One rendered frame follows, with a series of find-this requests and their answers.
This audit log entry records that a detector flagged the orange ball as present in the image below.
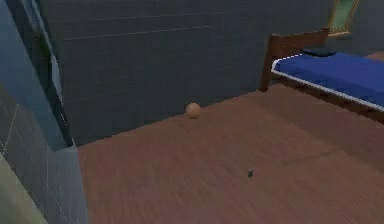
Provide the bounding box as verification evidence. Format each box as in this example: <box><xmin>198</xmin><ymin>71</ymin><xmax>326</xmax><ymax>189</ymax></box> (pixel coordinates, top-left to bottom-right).
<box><xmin>185</xmin><ymin>102</ymin><xmax>202</xmax><ymax>120</ymax></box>

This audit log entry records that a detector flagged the dark blue pillow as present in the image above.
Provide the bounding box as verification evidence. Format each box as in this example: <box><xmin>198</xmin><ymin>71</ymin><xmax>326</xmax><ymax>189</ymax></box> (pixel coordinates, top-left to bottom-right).
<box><xmin>301</xmin><ymin>46</ymin><xmax>338</xmax><ymax>58</ymax></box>

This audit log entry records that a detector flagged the brown wooden bed blue cover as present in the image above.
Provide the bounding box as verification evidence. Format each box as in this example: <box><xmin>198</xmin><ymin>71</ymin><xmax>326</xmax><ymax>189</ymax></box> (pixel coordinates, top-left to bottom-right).
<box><xmin>259</xmin><ymin>27</ymin><xmax>384</xmax><ymax>125</ymax></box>

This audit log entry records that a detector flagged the blue grey room door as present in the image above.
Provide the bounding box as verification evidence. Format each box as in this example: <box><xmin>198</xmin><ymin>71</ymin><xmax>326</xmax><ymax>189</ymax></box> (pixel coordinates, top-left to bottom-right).
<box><xmin>0</xmin><ymin>0</ymin><xmax>75</xmax><ymax>153</ymax></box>

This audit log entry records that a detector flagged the gold framed wall picture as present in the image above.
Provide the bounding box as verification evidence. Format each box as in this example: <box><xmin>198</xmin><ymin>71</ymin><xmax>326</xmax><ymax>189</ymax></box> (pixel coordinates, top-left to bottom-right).
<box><xmin>327</xmin><ymin>0</ymin><xmax>361</xmax><ymax>38</ymax></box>

